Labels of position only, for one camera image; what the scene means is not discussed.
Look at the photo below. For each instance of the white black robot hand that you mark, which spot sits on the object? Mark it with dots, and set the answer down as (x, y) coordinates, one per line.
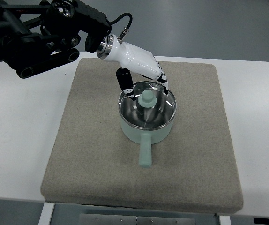
(131, 59)

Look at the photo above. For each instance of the glass lid with green knob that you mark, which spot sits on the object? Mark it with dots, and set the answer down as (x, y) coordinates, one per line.
(152, 109)

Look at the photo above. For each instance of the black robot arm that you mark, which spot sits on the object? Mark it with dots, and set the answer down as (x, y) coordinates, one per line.
(38, 38)

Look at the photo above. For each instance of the mint green pot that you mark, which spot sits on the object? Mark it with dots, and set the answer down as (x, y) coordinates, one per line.
(145, 139)

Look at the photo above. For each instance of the beige fabric mat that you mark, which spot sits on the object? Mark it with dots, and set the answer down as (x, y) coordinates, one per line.
(192, 170)

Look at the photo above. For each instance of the grey metal plate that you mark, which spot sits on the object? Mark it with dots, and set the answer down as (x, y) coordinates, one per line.
(100, 219)

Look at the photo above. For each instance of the black label strip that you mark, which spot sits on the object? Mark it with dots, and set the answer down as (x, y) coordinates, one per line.
(263, 221)

